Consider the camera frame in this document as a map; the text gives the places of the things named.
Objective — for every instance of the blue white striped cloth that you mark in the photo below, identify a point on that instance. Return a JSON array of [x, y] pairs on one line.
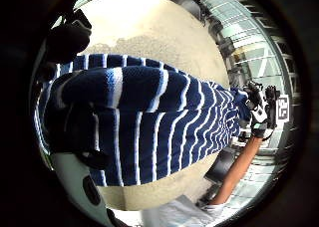
[[186, 120]]

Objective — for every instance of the black chair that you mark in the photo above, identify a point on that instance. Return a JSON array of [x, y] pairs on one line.
[[221, 165], [192, 4], [226, 47], [237, 77], [215, 28]]

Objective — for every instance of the white marker cube right glove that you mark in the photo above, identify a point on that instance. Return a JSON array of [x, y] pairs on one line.
[[283, 108]]

